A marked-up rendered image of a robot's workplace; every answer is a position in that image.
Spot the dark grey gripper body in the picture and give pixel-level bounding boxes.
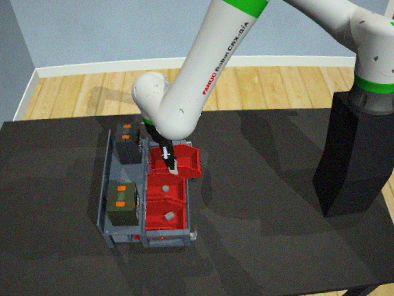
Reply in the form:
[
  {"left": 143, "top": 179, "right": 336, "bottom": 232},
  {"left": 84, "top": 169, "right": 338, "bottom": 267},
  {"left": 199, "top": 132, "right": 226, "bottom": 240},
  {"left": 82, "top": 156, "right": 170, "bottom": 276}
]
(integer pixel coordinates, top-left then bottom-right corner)
[{"left": 151, "top": 136, "right": 172, "bottom": 151}]

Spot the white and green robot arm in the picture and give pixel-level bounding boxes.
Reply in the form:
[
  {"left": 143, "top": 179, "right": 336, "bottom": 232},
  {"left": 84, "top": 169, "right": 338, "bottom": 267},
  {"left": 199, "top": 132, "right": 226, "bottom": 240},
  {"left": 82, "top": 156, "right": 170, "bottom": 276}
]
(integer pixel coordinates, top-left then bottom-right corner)
[{"left": 132, "top": 0, "right": 394, "bottom": 141}]

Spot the dark grey metal shelf rack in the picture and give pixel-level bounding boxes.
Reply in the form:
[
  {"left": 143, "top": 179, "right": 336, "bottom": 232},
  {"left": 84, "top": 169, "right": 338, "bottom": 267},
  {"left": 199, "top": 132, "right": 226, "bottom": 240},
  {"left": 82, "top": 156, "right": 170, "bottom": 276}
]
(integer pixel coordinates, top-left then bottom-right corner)
[{"left": 97, "top": 130, "right": 196, "bottom": 248}]

